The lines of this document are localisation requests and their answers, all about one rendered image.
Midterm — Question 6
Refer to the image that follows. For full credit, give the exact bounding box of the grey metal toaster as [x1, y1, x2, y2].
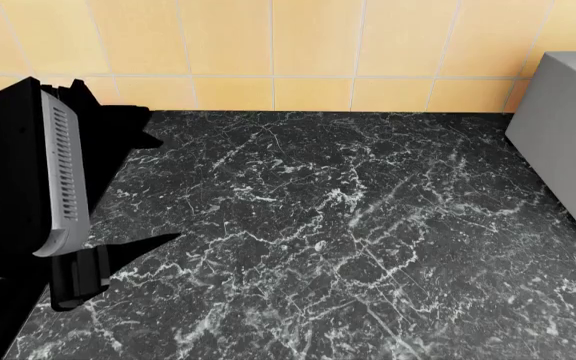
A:
[504, 50, 576, 253]

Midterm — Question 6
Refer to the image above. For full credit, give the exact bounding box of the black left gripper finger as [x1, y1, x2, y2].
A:
[49, 231, 185, 312]
[41, 78, 165, 150]

